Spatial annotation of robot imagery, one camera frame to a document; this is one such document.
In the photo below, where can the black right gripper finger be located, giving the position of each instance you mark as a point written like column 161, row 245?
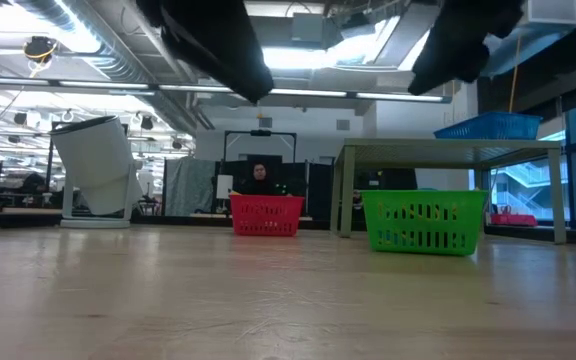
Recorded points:
column 450, row 60

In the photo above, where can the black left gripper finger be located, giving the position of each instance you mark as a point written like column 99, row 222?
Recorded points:
column 228, row 60

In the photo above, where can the blue plastic basket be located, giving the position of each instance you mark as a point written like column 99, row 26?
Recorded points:
column 488, row 127

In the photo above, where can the yellow green crayon box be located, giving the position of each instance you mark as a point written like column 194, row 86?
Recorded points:
column 235, row 193

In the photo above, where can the white cylindrical tilting desk lamp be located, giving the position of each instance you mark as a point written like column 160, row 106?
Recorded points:
column 98, row 165

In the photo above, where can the white ceiling air unit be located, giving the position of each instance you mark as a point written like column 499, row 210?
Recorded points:
column 553, row 12

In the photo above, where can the green perforated metal riser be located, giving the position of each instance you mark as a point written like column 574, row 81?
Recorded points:
column 443, row 150

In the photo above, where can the long white LED light bar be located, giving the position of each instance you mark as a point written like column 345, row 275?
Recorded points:
column 318, row 92

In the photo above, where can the person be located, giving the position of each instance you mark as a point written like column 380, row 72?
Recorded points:
column 259, row 175

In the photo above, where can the small white lamp shade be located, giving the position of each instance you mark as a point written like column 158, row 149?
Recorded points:
column 224, row 186

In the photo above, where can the grey cloth cover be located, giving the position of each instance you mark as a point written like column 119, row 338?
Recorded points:
column 188, row 185

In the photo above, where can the green plastic basket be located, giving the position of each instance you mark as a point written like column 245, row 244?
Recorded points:
column 425, row 200

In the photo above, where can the red plastic basket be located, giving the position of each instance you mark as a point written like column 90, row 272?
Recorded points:
column 267, row 215

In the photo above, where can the small red object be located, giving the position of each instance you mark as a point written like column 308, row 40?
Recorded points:
column 513, row 220

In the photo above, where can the silver spiral air duct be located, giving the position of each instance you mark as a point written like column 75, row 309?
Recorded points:
column 118, row 55

